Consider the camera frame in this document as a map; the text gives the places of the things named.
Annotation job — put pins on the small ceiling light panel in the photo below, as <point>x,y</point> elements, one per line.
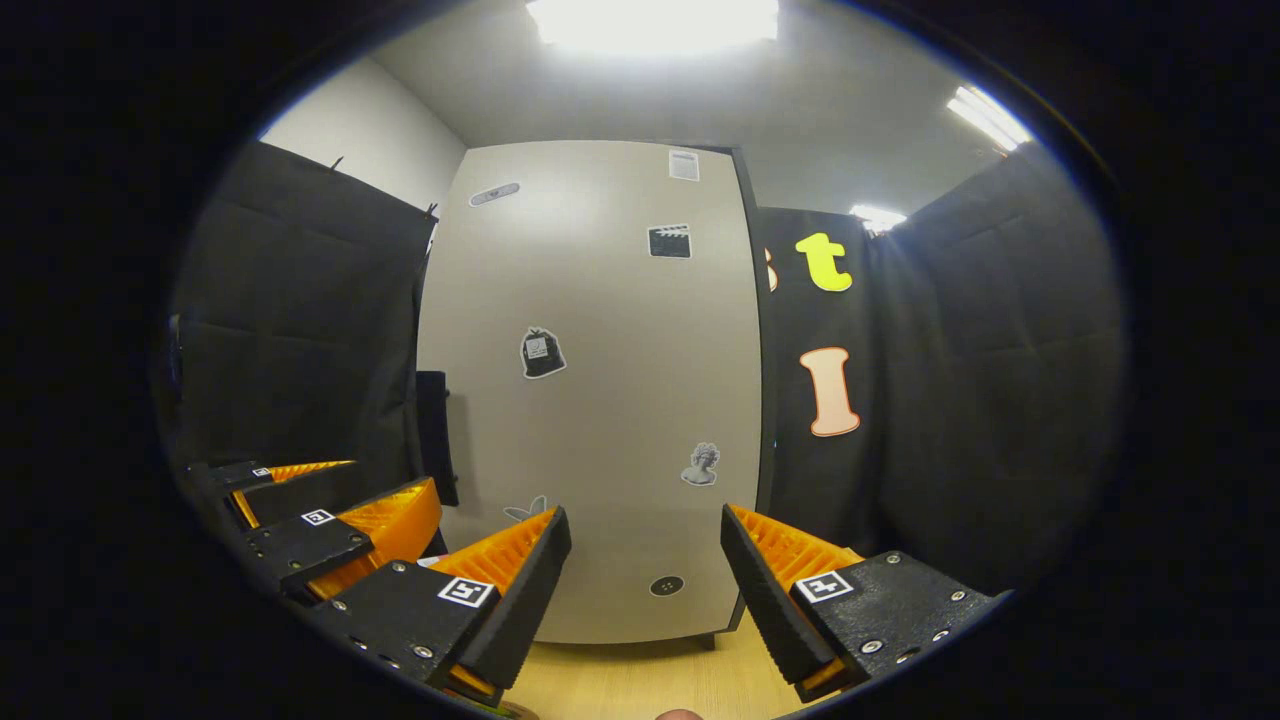
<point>878,219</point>

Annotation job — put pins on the large ceiling light panel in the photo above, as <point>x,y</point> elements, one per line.
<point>650,25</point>

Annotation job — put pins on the black backdrop cloth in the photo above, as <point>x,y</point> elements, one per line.
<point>1000,400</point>

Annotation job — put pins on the long ceiling light panel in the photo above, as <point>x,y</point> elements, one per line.
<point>988,118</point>

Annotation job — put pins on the beige cabinet door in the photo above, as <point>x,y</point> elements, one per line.
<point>600,400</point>

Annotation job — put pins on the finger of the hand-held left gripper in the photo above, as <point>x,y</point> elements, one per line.
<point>300,545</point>
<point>310,490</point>

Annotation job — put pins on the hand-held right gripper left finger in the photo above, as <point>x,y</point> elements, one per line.
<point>530,600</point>

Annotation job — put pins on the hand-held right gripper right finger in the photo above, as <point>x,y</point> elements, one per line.
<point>760,605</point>

